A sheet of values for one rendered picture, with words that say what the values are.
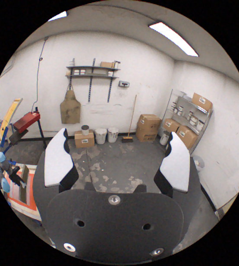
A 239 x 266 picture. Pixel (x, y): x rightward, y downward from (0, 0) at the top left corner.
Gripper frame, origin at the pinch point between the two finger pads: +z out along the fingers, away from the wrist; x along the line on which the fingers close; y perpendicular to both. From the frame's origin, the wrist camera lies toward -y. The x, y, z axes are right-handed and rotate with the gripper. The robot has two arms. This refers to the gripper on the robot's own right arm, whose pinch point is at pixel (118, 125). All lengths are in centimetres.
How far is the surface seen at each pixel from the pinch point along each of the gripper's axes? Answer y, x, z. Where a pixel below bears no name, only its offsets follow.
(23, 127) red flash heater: 40, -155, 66
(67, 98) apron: 31, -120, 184
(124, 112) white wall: 90, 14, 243
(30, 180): 61, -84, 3
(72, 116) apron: 78, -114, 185
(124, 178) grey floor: 171, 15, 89
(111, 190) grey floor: 168, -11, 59
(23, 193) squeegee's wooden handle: 48, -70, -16
